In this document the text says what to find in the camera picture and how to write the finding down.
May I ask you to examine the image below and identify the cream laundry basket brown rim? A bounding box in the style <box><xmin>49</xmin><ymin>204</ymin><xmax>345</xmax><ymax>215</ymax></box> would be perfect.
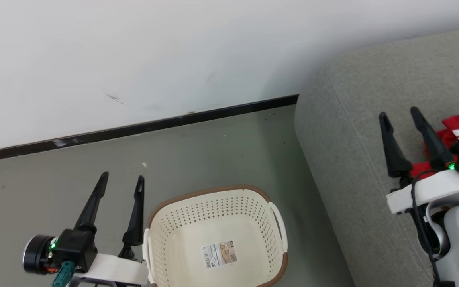
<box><xmin>141</xmin><ymin>184</ymin><xmax>289</xmax><ymax>287</ymax></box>

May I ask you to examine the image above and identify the grey fabric sofa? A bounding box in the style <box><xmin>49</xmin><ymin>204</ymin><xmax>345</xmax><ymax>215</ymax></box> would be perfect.
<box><xmin>294</xmin><ymin>26</ymin><xmax>459</xmax><ymax>287</ymax></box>

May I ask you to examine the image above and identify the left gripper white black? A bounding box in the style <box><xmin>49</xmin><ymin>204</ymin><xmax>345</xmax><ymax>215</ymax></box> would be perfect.
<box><xmin>22</xmin><ymin>171</ymin><xmax>149</xmax><ymax>286</ymax></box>

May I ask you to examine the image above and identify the paper label sticker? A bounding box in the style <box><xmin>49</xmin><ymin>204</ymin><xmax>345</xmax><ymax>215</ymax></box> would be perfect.
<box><xmin>201</xmin><ymin>240</ymin><xmax>238</xmax><ymax>270</ymax></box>

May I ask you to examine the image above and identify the left teal plug black cable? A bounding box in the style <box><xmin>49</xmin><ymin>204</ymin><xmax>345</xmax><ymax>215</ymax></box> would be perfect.
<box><xmin>52</xmin><ymin>261</ymin><xmax>76</xmax><ymax>287</ymax></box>

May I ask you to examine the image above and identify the black skirting board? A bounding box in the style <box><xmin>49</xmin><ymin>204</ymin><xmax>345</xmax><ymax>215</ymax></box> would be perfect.
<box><xmin>0</xmin><ymin>94</ymin><xmax>300</xmax><ymax>164</ymax></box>

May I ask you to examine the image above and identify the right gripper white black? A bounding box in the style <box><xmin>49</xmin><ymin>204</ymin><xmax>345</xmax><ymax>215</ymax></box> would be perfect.
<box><xmin>379</xmin><ymin>106</ymin><xmax>459</xmax><ymax>215</ymax></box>

